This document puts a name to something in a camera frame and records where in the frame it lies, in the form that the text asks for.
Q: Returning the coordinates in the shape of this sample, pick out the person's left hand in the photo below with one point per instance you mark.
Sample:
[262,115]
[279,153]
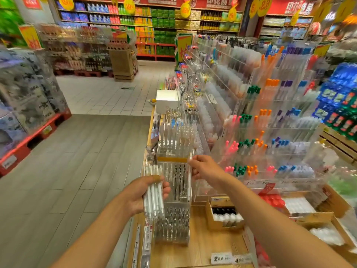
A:
[139,195]

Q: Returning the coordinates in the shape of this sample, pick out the person's right hand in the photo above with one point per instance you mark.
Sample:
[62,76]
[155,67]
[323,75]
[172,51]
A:
[207,169]

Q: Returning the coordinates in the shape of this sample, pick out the clear pen bundle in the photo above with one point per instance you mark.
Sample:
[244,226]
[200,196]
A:
[153,206]

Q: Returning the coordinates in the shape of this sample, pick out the clear acrylic pen display tower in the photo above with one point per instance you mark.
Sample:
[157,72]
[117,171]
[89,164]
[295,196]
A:
[173,217]

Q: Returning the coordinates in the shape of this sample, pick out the large tiered acrylic pen rack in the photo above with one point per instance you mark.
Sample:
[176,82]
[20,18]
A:
[279,184]

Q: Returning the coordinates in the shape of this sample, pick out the person's right forearm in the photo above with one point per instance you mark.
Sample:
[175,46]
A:
[279,229]

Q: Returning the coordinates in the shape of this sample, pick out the person's left forearm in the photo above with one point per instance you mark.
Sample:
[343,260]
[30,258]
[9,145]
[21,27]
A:
[95,240]

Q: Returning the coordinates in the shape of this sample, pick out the cardboard box of white glue sticks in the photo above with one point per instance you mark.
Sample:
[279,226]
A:
[298,206]
[226,216]
[329,234]

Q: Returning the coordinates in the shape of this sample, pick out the white square box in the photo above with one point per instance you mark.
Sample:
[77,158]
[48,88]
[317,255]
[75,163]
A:
[167,102]

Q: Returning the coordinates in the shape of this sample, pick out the row of hanging stationery packets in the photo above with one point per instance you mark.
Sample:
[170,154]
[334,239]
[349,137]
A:
[153,139]

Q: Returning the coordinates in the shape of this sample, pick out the tray of red-capped glue sticks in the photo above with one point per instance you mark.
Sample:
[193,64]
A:
[274,201]

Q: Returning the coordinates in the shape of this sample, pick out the white price tag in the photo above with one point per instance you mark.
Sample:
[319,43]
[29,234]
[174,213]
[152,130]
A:
[221,258]
[242,259]

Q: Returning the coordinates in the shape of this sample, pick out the red low goods shelf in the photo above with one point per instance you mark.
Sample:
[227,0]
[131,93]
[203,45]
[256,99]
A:
[83,73]
[33,139]

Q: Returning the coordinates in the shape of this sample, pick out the green yellow promo sign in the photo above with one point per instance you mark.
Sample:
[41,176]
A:
[183,47]

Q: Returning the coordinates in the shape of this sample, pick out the row of pale green bottles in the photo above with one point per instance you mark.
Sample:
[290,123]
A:
[343,178]

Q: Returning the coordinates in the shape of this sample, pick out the stack of blue packets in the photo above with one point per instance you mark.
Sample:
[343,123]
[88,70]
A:
[332,89]

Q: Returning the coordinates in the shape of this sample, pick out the row of black white boxes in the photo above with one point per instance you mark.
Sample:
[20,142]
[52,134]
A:
[28,92]

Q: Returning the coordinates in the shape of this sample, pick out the distant aisle shelves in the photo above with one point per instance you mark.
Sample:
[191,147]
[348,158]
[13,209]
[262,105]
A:
[284,28]

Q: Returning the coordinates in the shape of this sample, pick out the row of hanging yellow tags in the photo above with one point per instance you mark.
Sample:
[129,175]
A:
[129,5]

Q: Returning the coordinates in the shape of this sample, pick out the yellow green price card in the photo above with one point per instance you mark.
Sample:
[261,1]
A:
[30,37]

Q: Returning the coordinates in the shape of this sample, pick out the shelves of green packets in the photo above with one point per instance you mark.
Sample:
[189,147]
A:
[11,22]

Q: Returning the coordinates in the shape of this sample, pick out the small red hanging sign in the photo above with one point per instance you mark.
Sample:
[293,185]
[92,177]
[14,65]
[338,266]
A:
[32,1]

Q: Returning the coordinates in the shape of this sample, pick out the wall shelves of coloured bottles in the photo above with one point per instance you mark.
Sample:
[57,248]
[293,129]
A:
[156,28]

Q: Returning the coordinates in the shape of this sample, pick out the red wall sign band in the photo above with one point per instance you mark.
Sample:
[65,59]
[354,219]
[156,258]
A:
[217,1]

